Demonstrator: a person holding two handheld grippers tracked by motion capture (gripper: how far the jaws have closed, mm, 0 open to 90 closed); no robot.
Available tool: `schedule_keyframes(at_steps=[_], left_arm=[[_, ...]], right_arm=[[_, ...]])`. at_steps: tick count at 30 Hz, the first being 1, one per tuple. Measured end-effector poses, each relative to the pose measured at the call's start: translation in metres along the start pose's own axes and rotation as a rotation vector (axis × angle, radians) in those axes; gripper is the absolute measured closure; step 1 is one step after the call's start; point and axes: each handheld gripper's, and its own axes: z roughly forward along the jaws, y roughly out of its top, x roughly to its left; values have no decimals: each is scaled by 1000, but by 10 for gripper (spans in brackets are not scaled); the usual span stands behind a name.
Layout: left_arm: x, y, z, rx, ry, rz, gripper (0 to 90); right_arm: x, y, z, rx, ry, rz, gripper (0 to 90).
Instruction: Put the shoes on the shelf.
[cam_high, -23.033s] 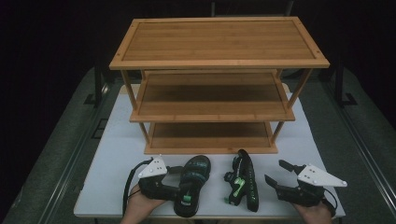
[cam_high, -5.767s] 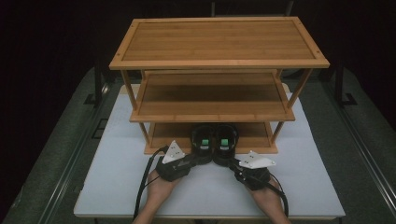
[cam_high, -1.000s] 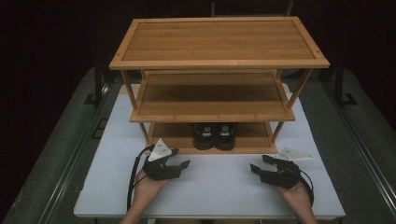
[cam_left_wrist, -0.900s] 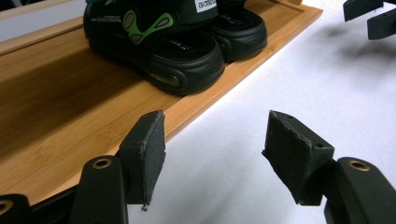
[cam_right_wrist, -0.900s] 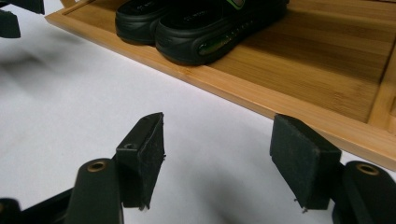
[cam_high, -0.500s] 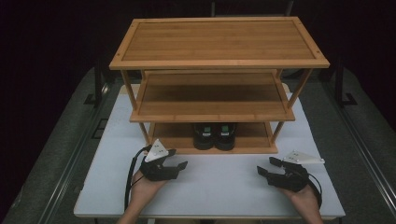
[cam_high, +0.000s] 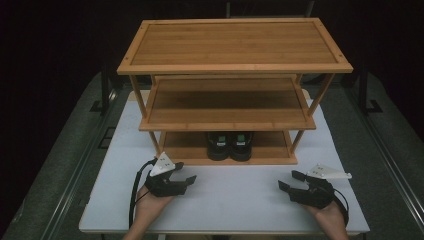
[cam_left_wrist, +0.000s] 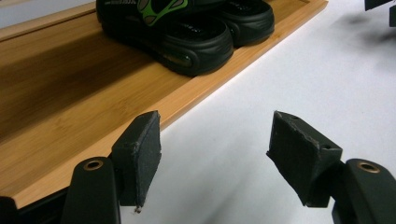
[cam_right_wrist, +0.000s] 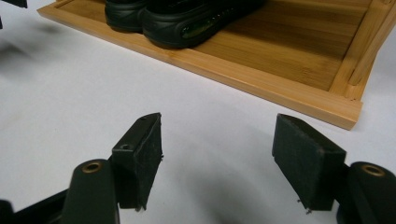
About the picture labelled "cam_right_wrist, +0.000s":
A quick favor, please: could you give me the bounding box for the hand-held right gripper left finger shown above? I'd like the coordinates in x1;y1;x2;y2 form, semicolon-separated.
111;112;164;212

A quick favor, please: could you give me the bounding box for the black green sandal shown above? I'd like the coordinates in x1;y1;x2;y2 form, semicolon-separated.
142;0;265;49
104;0;148;33

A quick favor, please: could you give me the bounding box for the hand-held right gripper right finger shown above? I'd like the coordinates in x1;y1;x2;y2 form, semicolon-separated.
271;113;347;213

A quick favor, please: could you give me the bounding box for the three-tier wooden shoe rack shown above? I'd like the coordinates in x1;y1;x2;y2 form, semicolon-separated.
36;0;396;131

